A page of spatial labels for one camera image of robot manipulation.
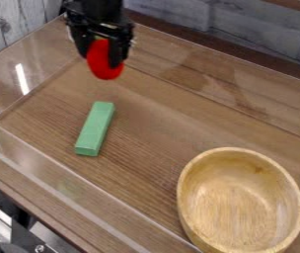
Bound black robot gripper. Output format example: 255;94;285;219
62;0;134;68

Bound red plush strawberry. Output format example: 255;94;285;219
86;40;124;80

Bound green rectangular block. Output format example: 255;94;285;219
74;101;114;156

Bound round wooden bowl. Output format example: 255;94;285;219
176;147;300;253

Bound clear acrylic enclosure walls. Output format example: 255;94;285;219
0;18;300;253

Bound black metal table bracket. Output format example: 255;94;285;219
10;220;48;253

